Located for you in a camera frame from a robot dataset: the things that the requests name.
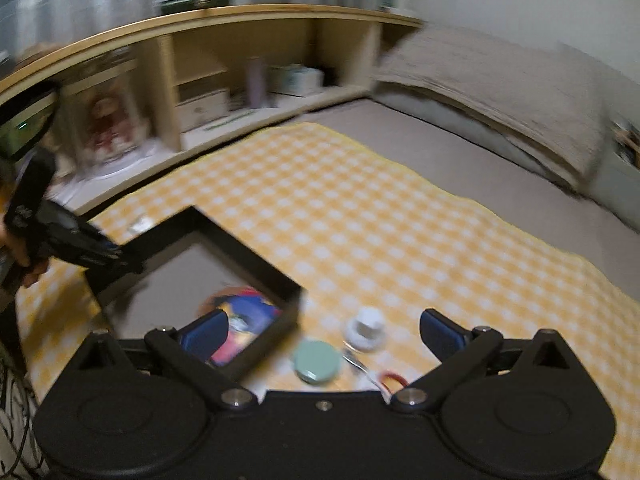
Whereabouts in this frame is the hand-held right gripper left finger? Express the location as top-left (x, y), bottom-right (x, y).
top-left (75, 308), bottom-right (258, 411)

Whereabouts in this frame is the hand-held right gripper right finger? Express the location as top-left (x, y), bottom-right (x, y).
top-left (390, 308), bottom-right (581, 413)

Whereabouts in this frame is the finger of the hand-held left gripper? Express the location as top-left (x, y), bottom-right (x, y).
top-left (75, 230), bottom-right (146, 277)

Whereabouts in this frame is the black cardboard box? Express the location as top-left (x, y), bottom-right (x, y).
top-left (85, 205), bottom-right (306, 381)

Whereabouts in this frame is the person's left hand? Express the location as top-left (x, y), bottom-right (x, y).
top-left (0, 220), bottom-right (51, 291)

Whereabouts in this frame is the cartoon printed card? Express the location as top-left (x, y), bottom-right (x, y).
top-left (201, 287), bottom-right (251, 317)

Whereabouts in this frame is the colourful printed card box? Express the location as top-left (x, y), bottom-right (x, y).
top-left (207, 292), bottom-right (283, 368)

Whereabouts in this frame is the doll in clear case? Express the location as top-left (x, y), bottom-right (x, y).
top-left (60, 60), bottom-right (166, 176)

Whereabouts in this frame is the green round lid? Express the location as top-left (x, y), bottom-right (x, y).
top-left (292, 339), bottom-right (343, 386)

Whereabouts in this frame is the yellow checked mat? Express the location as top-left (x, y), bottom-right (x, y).
top-left (15, 122), bottom-right (640, 480)

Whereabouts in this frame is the small white drawer box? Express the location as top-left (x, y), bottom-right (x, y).
top-left (175, 89), bottom-right (231, 133)

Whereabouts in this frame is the grey bed sheet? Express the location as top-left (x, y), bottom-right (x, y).
top-left (250, 97), bottom-right (640, 311)

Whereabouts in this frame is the green stick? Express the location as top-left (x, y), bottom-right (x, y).
top-left (205, 112), bottom-right (251, 131)

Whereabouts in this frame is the grey pillow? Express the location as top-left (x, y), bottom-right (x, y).
top-left (375, 77), bottom-right (576, 181)

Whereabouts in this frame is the purple tall container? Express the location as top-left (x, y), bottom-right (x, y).
top-left (245, 56), bottom-right (273, 110)

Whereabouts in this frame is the grey quilt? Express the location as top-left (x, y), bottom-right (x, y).
top-left (590, 152), bottom-right (640, 233)

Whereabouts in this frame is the dark green box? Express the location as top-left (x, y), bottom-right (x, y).
top-left (160, 0), bottom-right (236, 16)

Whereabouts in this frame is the white tissue box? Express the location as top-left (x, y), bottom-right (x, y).
top-left (272, 64), bottom-right (326, 96)

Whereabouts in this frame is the beige textured pillow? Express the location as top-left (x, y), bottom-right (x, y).
top-left (372, 27), bottom-right (616, 191)

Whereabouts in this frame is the wooden shelf unit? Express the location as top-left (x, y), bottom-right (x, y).
top-left (0, 5), bottom-right (426, 216)

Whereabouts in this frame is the small red-handled metal tool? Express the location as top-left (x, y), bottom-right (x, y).
top-left (342, 350), bottom-right (408, 397)

